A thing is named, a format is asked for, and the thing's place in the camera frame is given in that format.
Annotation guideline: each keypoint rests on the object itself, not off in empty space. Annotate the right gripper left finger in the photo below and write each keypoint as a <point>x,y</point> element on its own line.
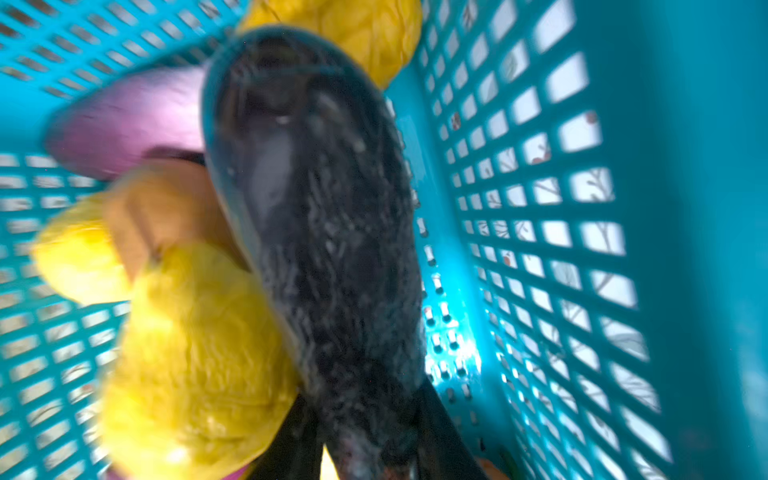
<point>295,452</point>

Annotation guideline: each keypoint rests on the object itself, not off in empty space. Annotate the yellow corn piece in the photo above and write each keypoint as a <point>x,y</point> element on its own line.
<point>380,35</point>

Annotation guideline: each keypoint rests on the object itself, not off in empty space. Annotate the teal plastic basket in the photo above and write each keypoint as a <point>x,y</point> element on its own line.
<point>590,185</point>

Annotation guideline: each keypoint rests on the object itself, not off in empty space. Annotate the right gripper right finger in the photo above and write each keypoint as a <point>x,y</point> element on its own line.
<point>441,452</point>

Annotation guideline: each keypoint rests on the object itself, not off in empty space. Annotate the purple onion right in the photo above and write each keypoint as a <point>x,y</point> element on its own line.
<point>147,114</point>

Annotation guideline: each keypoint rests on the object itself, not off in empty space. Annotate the yellow lemon top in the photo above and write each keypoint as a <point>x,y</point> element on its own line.
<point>202,381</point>

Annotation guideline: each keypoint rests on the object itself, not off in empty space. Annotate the brown potato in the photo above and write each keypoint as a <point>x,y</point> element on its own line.
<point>162,203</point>

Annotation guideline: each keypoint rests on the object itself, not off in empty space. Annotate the yellow pear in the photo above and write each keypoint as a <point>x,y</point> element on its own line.
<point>75,255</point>

